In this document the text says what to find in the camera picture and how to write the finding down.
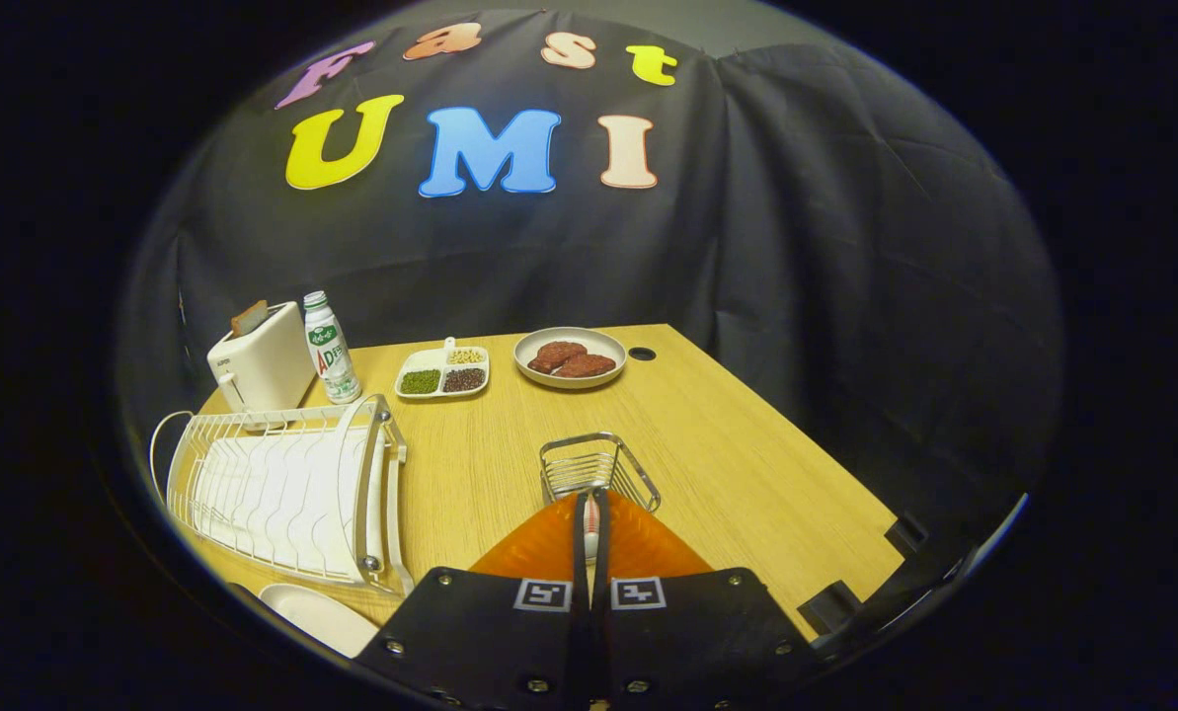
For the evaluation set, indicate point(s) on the beige dish with meat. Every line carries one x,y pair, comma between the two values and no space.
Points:
603,343

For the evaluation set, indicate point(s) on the white divided dish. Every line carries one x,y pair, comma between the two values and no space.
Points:
421,357

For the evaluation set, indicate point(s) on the beige round plate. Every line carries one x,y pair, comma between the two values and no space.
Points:
317,612

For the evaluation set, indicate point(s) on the pile of dark beans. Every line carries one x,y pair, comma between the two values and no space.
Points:
464,379

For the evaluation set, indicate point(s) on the black table edge bracket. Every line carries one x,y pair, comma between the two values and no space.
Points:
832,604
906,536

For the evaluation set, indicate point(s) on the black backdrop cloth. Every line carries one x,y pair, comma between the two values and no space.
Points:
796,247

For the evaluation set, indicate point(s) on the pile of yellow beans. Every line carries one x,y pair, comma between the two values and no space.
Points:
466,356

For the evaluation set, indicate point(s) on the red meat patty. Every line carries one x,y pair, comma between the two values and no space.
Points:
588,366
554,355

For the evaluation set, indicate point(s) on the white toaster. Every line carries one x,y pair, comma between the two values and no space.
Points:
268,365

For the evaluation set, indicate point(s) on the white drink bottle green label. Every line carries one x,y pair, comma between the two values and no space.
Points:
332,355

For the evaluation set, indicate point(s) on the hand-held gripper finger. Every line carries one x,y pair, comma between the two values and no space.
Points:
600,642
580,642

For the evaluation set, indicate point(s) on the pile of green beans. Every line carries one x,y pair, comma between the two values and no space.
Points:
421,381

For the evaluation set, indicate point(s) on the brown toast slice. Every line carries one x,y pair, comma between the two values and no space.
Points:
249,318

